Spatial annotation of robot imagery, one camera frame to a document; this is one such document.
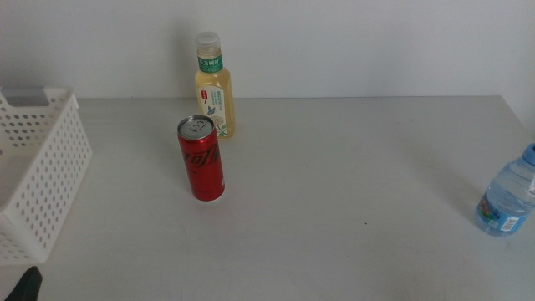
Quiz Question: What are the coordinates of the red cola can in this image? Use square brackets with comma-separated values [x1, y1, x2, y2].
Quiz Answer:
[176, 115, 226, 202]

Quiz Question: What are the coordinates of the yellow tea bottle green label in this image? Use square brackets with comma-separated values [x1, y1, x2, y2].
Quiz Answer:
[194, 31, 236, 140]

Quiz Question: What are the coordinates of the clear water bottle blue cap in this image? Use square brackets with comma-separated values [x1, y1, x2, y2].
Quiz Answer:
[475, 143, 535, 238]

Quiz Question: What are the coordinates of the white perforated plastic basket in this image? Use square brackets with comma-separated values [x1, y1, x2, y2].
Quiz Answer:
[0, 86, 94, 267]

